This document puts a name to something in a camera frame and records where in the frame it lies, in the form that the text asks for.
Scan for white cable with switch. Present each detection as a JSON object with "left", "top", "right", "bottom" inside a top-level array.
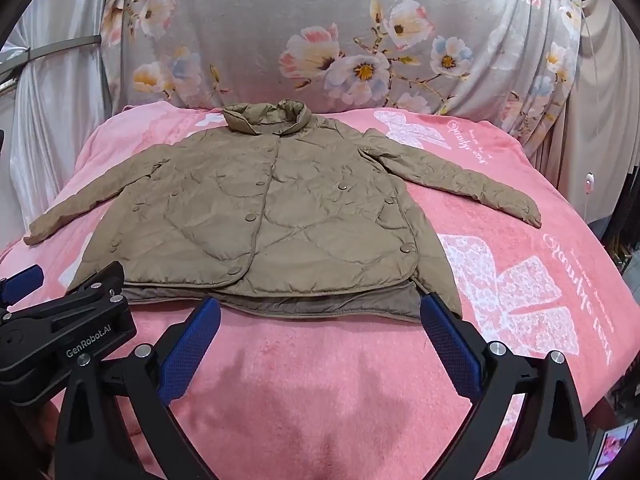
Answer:
[{"left": 579, "top": 0, "right": 598, "bottom": 212}]

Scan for beige pleated curtain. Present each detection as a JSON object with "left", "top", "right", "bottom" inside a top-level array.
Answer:
[{"left": 530, "top": 0, "right": 639, "bottom": 223}]

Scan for grey floral quilt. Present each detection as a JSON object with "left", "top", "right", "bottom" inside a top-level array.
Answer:
[{"left": 102, "top": 0, "right": 582, "bottom": 148}]

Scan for silver satin curtain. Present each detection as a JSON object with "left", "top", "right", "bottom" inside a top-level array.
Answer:
[{"left": 1, "top": 0, "right": 108, "bottom": 246}]

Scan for photo card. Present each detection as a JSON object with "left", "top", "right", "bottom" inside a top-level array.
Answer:
[{"left": 588, "top": 419, "right": 638, "bottom": 480}]

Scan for khaki quilted puffer jacket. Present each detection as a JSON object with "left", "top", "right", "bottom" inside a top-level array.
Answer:
[{"left": 25, "top": 101, "right": 541, "bottom": 321}]

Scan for pink bow-print blanket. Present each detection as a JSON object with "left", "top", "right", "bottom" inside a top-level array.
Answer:
[{"left": 1, "top": 102, "right": 639, "bottom": 479}]

